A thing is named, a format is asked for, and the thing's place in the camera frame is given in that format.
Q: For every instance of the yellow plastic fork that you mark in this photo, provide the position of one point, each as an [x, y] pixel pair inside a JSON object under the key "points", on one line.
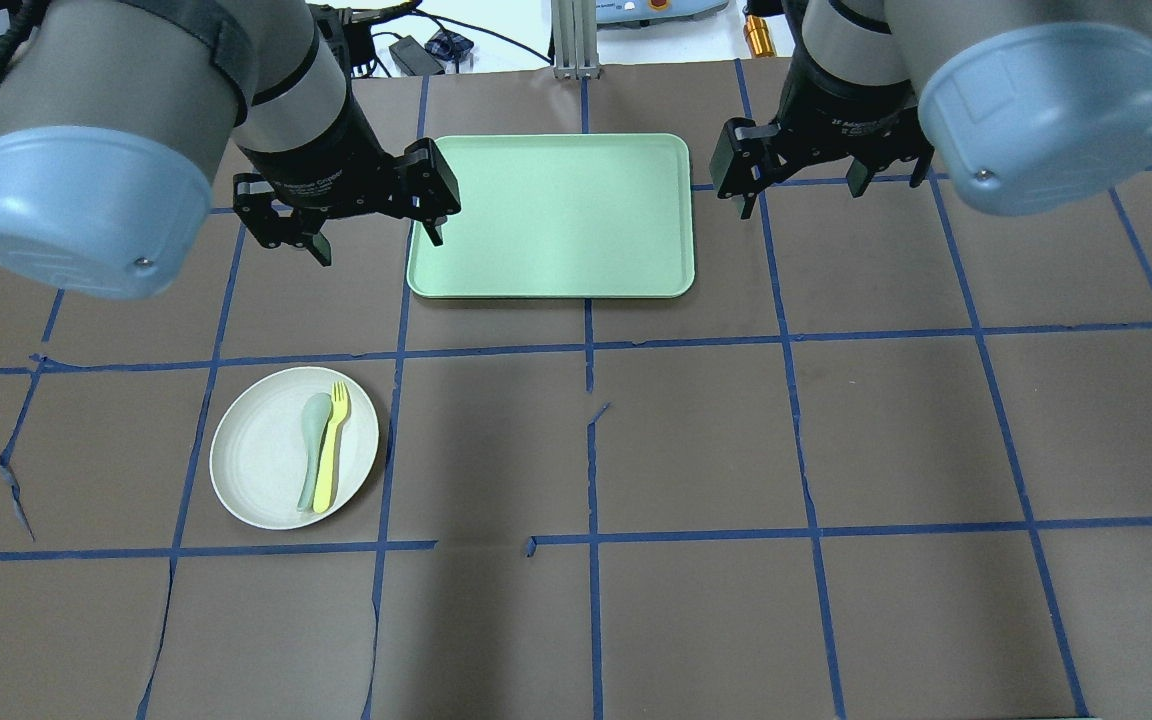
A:
{"points": [[327, 467]]}

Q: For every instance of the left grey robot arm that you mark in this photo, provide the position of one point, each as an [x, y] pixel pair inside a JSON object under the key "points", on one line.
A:
{"points": [[114, 116]]}

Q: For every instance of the light green tray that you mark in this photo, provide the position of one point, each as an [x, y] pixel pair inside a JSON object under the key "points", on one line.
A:
{"points": [[605, 216]]}

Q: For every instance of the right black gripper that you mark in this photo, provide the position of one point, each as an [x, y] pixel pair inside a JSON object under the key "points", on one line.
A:
{"points": [[848, 122]]}

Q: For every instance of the aluminium frame post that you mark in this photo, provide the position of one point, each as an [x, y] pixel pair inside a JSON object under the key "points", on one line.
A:
{"points": [[573, 33]]}

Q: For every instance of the black power adapter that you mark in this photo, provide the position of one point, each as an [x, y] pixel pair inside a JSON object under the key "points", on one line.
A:
{"points": [[412, 59]]}

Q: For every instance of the pale green plastic spoon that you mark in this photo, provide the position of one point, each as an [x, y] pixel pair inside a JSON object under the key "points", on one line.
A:
{"points": [[315, 415]]}

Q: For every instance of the blue teach pendant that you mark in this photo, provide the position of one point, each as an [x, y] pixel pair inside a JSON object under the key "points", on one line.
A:
{"points": [[641, 14]]}

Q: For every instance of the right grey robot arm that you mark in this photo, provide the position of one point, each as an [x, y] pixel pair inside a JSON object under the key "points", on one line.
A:
{"points": [[1028, 105]]}

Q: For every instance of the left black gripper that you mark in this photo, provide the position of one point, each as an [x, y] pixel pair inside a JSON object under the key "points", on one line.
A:
{"points": [[321, 165]]}

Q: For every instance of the white round plate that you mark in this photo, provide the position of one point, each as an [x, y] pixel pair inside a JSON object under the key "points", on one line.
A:
{"points": [[257, 458]]}

